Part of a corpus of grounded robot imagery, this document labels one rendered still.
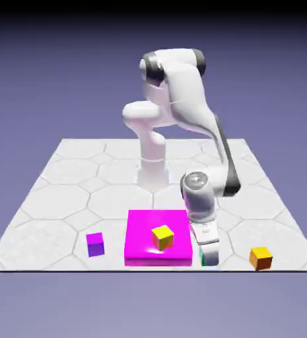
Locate small orange cube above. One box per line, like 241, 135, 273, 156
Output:
249, 246, 273, 272

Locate small purple cube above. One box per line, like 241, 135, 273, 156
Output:
86, 232, 106, 258

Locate large magenta box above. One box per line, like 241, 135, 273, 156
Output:
123, 209, 193, 267

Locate small yellow cube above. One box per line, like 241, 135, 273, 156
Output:
151, 224, 175, 252

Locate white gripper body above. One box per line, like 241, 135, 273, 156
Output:
191, 219, 220, 250

